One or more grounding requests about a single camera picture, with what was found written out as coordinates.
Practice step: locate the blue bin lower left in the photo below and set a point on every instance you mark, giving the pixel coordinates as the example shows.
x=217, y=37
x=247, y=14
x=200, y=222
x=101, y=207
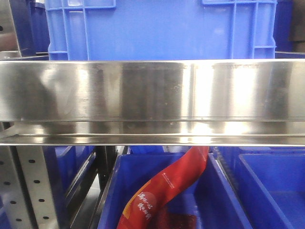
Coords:
x=70, y=159

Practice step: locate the blue bin with red bag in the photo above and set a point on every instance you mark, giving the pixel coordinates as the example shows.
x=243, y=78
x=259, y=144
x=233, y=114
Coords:
x=209, y=203

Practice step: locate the blue bin lower right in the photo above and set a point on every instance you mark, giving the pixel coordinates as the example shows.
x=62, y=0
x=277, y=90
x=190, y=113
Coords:
x=269, y=182

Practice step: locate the red printed bag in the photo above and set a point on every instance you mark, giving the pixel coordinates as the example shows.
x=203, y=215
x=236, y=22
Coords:
x=162, y=188

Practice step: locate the large blue crate on shelf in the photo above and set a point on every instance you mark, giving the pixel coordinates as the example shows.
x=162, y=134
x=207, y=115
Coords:
x=160, y=29

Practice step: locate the stainless steel shelf rail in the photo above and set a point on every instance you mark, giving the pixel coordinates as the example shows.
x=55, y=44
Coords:
x=252, y=102

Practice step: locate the perforated steel upright post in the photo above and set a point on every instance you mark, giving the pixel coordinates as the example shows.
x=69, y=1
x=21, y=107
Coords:
x=26, y=197

